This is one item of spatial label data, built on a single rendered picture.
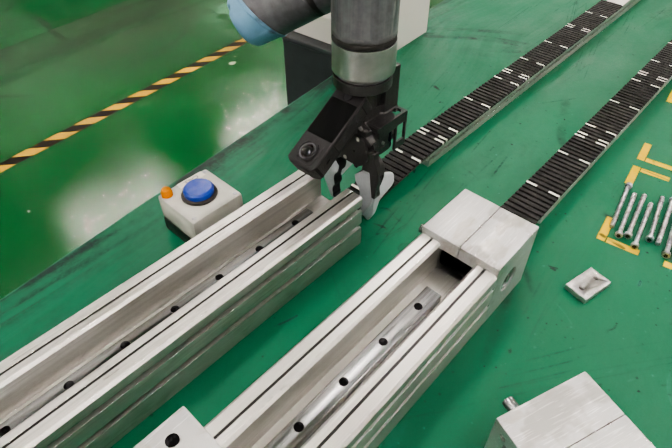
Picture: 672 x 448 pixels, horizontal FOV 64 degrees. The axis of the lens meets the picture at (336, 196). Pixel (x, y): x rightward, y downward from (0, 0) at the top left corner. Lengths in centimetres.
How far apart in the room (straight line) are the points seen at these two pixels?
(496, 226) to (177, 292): 37
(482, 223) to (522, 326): 13
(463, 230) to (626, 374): 23
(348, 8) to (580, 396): 43
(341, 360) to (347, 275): 16
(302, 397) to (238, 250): 21
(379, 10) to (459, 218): 25
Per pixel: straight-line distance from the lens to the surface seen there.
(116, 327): 62
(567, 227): 82
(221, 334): 62
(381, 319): 60
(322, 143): 63
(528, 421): 51
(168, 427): 47
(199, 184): 73
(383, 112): 70
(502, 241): 63
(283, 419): 55
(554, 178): 85
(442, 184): 84
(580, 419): 53
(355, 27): 59
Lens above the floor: 131
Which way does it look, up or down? 42 degrees down
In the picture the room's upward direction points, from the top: straight up
